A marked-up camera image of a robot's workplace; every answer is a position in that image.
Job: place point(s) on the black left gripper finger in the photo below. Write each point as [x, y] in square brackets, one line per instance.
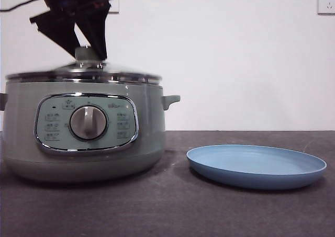
[58, 29]
[98, 30]

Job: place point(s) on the glass lid with green knob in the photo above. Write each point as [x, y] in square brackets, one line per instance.
[86, 54]

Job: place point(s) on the pale green electric steamer pot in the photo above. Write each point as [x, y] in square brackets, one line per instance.
[146, 132]

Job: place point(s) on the blue round plate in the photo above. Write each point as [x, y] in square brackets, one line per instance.
[251, 166]

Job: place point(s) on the white wall socket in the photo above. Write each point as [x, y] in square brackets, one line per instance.
[327, 2]
[114, 9]

